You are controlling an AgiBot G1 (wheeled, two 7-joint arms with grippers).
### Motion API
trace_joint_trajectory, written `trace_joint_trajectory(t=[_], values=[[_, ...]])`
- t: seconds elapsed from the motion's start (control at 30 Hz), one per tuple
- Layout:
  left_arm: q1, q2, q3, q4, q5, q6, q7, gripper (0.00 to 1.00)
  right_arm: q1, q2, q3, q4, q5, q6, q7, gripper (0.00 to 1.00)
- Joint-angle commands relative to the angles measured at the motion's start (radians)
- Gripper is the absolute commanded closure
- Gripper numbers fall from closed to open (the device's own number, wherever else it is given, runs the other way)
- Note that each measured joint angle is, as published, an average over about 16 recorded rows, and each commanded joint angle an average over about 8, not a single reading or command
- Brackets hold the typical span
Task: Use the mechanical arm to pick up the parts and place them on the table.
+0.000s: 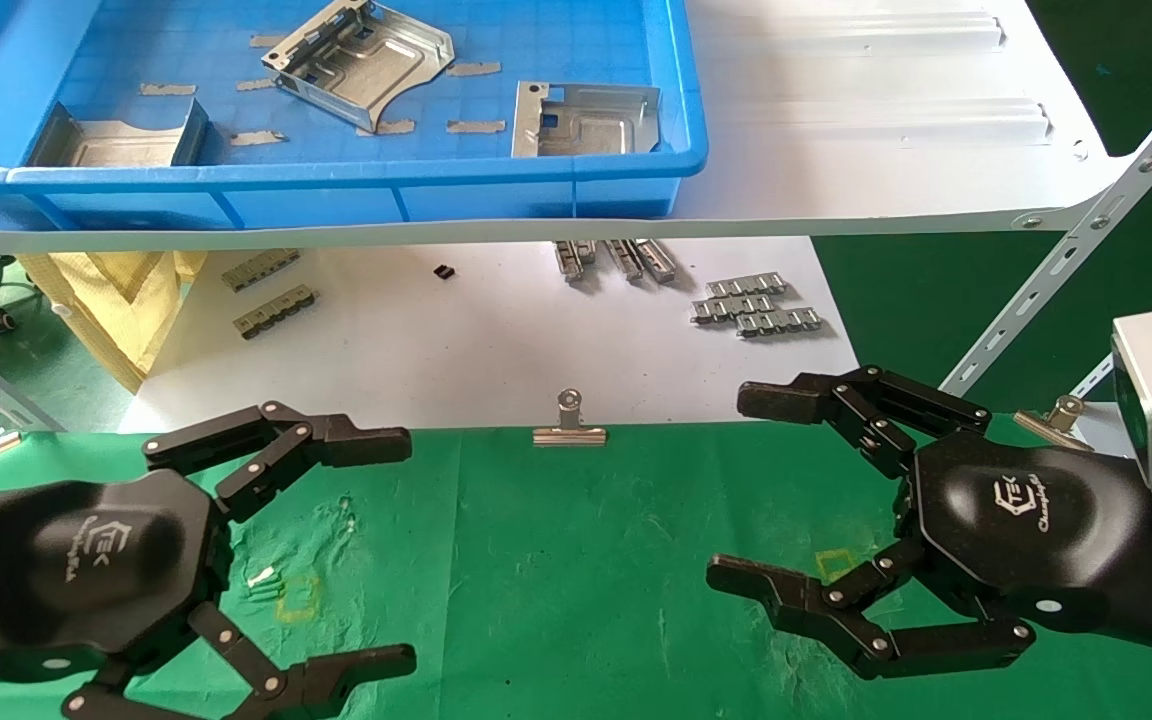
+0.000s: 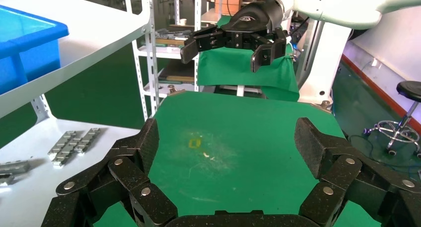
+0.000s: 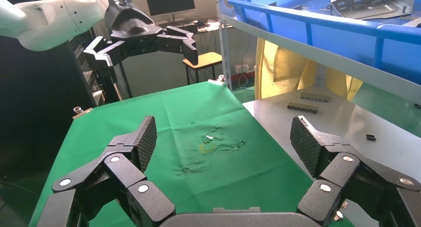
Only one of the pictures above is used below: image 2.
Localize white robot torso column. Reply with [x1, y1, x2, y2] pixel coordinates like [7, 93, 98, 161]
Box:
[296, 18, 352, 105]

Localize shiny metal rail piece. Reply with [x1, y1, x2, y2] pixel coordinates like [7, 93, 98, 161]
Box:
[0, 159, 31, 176]

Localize black round stool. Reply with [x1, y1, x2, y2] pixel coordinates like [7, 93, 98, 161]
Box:
[362, 80, 421, 158]

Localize white metal shelf rack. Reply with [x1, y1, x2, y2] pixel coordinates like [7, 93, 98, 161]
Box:
[0, 0, 161, 227]

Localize blue plastic bin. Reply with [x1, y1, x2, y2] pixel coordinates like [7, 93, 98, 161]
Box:
[0, 5, 70, 96]

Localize brown cardboard box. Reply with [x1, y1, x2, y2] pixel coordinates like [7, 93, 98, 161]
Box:
[214, 0, 242, 17]

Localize perforated white storage rack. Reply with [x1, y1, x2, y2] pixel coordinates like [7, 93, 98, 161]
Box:
[124, 0, 202, 121]

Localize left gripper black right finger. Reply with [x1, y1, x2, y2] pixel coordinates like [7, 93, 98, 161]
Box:
[294, 117, 421, 227]

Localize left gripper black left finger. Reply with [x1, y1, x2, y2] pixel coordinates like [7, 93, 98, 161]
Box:
[41, 117, 178, 227]

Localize green cloth on side table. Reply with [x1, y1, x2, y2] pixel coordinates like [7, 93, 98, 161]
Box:
[197, 15, 300, 103]

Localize stacked flat panels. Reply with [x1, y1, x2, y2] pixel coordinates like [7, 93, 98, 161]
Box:
[157, 59, 195, 85]
[154, 28, 195, 49]

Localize silver binder clip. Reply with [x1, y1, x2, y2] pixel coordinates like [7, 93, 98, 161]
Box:
[166, 84, 187, 97]
[315, 99, 333, 114]

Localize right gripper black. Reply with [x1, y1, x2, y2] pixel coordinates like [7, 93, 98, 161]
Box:
[180, 0, 287, 73]

